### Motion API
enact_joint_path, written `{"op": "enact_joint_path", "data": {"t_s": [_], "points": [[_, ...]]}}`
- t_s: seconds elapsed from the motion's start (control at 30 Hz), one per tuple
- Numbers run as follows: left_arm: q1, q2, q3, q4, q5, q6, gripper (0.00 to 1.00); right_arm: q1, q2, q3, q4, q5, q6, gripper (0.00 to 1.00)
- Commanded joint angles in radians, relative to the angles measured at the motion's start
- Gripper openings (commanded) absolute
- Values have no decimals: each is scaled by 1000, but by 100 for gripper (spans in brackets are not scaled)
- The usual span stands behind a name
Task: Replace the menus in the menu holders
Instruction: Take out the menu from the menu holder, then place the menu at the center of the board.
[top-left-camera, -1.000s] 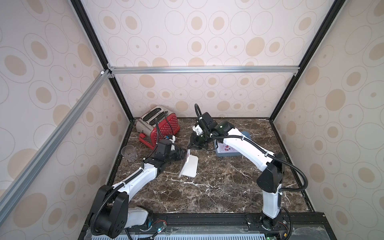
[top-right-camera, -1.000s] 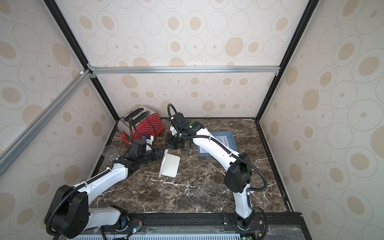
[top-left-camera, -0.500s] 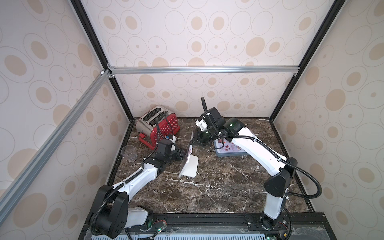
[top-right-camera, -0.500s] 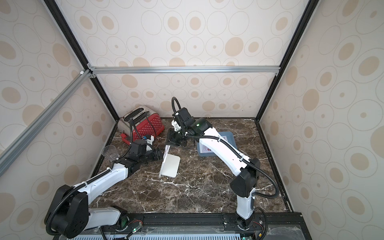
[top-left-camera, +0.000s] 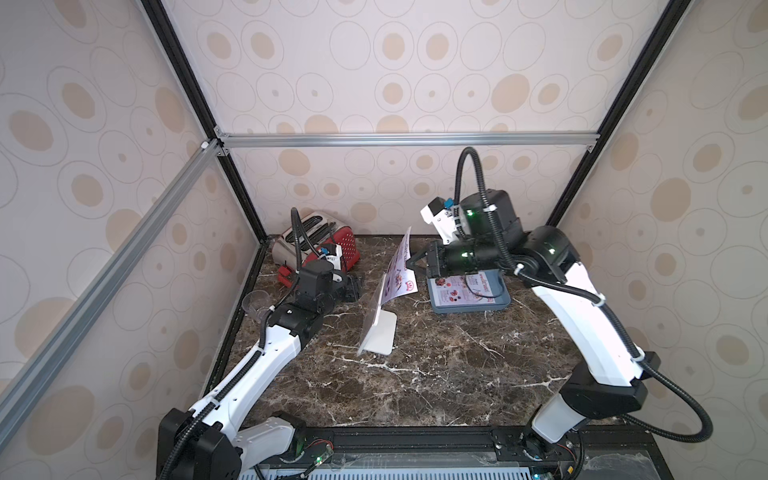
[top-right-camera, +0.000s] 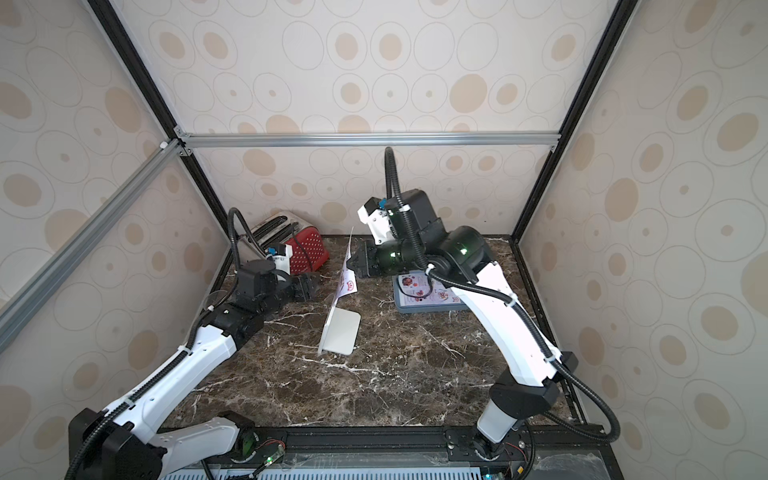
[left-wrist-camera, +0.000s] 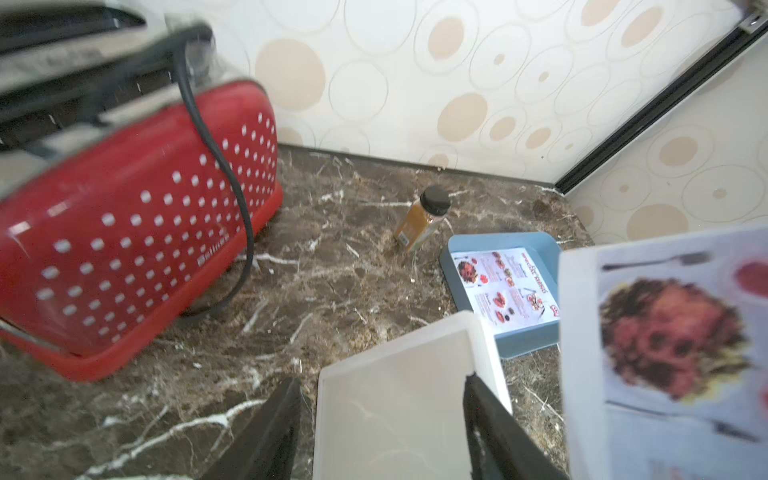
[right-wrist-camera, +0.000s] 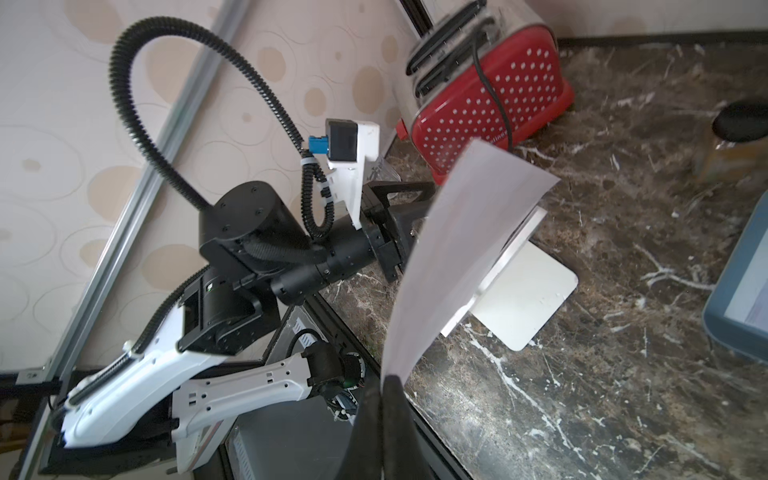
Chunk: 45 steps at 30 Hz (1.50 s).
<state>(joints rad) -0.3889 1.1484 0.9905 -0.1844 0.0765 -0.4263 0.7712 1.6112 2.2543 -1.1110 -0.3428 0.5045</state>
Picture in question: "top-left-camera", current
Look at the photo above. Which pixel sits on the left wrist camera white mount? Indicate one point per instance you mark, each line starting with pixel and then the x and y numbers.
pixel 335 257

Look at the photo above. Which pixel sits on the new menu sheet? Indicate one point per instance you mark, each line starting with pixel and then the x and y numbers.
pixel 462 290

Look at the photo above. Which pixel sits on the white menu holder stand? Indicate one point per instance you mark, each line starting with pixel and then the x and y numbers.
pixel 379 325

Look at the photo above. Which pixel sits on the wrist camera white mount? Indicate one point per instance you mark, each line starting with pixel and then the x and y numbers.
pixel 335 257
pixel 444 216

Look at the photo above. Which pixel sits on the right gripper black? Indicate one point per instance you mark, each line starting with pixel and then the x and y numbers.
pixel 432 259

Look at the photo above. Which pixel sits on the clear plastic cup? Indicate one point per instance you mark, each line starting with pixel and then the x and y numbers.
pixel 256 305

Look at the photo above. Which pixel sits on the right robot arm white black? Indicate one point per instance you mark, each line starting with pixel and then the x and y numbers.
pixel 609 380

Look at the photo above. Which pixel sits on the horizontal aluminium frame bar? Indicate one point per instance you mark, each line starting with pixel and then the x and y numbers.
pixel 411 139

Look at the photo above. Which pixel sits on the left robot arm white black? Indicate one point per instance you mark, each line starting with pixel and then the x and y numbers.
pixel 240 384

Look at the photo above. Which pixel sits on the old menu sheet red print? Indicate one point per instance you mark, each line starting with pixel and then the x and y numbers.
pixel 399 280

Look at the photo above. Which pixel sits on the left diagonal aluminium bar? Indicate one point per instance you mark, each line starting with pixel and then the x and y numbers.
pixel 41 370

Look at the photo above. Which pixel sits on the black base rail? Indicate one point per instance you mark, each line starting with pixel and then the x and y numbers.
pixel 594 452

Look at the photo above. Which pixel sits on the blue grey plastic tray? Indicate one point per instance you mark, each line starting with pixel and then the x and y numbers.
pixel 502 300

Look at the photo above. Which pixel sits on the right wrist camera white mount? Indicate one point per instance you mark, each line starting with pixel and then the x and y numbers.
pixel 444 216

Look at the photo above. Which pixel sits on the red polka dot toaster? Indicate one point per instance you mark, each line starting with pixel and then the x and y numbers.
pixel 324 234

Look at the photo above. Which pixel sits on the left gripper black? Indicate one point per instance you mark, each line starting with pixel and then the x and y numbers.
pixel 354 285

